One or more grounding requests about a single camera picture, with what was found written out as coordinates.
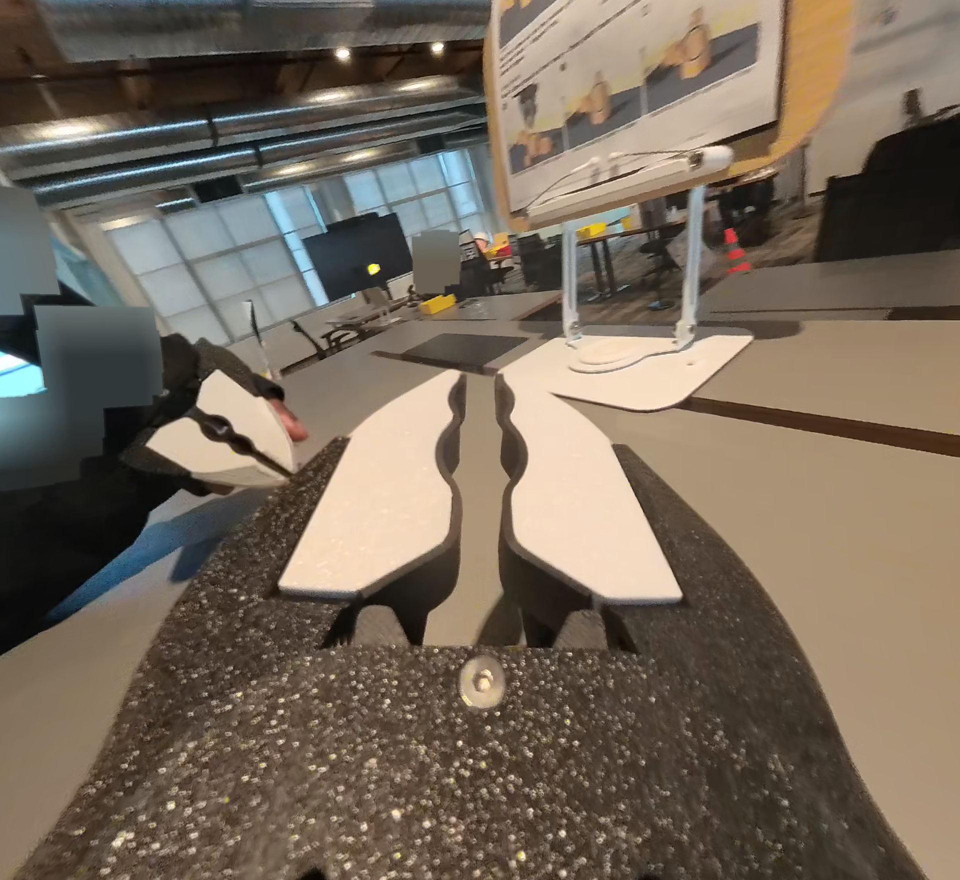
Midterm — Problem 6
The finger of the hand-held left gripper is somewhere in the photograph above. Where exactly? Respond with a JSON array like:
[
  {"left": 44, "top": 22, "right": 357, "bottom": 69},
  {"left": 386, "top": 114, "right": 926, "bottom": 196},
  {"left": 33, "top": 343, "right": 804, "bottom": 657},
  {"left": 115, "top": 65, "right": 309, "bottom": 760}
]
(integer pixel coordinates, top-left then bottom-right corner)
[
  {"left": 196, "top": 368, "right": 297, "bottom": 474},
  {"left": 142, "top": 421, "right": 292, "bottom": 488}
]

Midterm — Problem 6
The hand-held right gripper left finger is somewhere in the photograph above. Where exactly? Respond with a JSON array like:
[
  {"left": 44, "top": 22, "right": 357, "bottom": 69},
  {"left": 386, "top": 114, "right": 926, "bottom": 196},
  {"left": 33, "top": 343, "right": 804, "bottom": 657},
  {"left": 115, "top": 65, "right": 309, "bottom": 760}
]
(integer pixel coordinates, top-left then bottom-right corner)
[{"left": 277, "top": 370, "right": 468, "bottom": 602}]

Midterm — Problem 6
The person's left forearm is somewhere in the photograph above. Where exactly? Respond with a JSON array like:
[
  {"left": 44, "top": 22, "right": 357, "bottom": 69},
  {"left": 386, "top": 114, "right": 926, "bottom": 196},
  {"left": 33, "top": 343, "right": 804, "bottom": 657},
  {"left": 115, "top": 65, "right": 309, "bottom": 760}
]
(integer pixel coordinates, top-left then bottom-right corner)
[{"left": 0, "top": 460, "right": 249, "bottom": 656}]

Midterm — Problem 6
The person's left hand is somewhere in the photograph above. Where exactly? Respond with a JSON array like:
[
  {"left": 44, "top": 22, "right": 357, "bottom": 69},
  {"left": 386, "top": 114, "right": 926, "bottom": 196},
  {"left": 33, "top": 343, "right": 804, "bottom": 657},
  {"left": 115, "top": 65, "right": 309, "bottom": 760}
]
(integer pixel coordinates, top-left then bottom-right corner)
[{"left": 266, "top": 400, "right": 310, "bottom": 444}]

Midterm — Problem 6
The black table panel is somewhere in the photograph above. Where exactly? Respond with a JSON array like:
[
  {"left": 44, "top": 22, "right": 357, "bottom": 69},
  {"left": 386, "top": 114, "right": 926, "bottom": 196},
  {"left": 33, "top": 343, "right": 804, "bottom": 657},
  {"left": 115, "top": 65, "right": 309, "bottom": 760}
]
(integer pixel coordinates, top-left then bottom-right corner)
[{"left": 401, "top": 332, "right": 531, "bottom": 375}]

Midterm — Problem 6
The white document stand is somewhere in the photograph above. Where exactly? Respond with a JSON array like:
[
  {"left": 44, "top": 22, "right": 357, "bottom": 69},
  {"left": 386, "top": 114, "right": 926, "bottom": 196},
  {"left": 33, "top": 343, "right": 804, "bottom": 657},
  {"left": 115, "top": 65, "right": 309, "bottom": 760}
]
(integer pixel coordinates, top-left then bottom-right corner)
[{"left": 496, "top": 145, "right": 755, "bottom": 414}]

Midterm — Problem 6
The black office chair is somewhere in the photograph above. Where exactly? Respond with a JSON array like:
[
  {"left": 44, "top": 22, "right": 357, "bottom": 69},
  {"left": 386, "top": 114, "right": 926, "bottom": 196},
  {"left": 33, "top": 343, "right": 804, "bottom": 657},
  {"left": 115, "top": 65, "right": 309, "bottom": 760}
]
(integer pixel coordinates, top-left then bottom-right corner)
[{"left": 813, "top": 133, "right": 960, "bottom": 263}]

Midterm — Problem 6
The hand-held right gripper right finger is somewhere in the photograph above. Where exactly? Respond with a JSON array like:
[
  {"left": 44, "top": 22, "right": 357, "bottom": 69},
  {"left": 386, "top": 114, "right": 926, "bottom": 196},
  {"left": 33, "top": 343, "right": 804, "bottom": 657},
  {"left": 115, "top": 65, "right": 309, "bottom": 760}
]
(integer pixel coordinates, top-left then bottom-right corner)
[{"left": 492, "top": 372, "right": 685, "bottom": 608}]

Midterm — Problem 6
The wooden instruction sheet board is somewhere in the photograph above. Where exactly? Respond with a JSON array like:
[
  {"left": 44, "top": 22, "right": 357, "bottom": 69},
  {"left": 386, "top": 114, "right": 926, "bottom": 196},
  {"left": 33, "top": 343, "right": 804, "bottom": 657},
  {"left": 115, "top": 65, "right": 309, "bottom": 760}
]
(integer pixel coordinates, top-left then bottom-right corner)
[{"left": 483, "top": 0, "right": 864, "bottom": 233}]

